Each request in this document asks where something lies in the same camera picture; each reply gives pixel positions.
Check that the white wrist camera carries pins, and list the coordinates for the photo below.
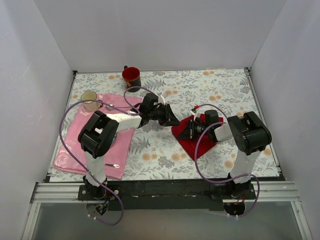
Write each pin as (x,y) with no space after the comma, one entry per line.
(195,113)
(162,98)

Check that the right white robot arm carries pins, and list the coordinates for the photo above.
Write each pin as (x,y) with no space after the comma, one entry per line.
(251,137)

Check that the aluminium frame rail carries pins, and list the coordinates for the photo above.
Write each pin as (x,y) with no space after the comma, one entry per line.
(75,192)

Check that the silver fork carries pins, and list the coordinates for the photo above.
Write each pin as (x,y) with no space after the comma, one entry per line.
(112,165)

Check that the red cloth napkin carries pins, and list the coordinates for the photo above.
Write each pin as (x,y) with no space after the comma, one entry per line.
(189,145)

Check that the black mounting base plate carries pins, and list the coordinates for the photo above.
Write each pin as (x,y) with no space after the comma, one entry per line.
(175,194)

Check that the cream enamel mug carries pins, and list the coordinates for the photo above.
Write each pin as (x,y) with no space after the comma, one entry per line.
(90,101)

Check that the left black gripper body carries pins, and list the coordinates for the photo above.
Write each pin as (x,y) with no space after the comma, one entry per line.
(165,114)

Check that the silver spoon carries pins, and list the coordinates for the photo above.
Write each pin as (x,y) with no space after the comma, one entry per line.
(112,107)

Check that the black red mug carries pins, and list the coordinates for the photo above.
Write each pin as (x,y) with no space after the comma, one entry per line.
(132,78)

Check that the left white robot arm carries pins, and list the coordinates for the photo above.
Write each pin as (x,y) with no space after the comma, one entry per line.
(97,135)

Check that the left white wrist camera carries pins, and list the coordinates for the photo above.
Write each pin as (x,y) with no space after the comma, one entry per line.
(162,98)

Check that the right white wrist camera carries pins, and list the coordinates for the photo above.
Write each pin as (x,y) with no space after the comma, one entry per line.
(195,113)

